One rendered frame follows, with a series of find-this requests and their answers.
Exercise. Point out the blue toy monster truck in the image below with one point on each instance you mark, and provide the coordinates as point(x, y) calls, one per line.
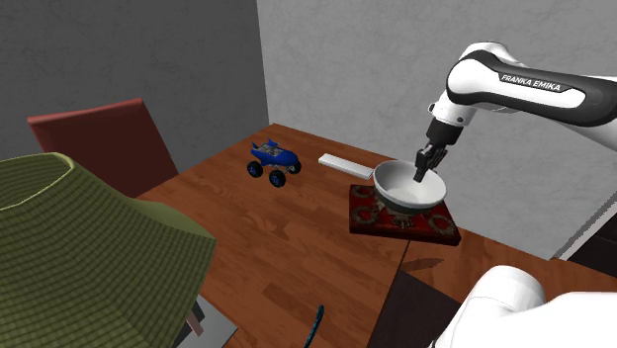
point(277, 156)

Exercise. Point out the red patterned flat box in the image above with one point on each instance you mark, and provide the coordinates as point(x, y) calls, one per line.
point(385, 226)

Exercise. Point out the white flat bar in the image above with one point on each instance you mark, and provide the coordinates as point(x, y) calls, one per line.
point(344, 165)

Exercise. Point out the brown wooden table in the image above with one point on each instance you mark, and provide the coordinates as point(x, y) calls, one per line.
point(289, 241)

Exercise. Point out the olive green ribbed lampshade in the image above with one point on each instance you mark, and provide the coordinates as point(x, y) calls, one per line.
point(87, 260)

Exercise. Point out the dark robot stand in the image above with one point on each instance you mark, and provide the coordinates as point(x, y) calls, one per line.
point(409, 313)

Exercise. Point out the red chair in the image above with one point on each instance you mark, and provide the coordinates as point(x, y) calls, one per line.
point(115, 144)

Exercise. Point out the thin blue curved stick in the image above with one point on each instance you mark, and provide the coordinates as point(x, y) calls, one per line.
point(314, 327)

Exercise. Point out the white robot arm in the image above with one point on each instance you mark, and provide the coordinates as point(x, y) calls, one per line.
point(487, 89)

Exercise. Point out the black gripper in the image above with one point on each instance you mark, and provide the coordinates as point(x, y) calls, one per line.
point(443, 131)

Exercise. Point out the white bowl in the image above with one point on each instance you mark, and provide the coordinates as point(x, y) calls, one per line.
point(409, 192)

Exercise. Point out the grey flat slab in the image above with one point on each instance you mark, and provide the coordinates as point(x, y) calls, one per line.
point(217, 327)

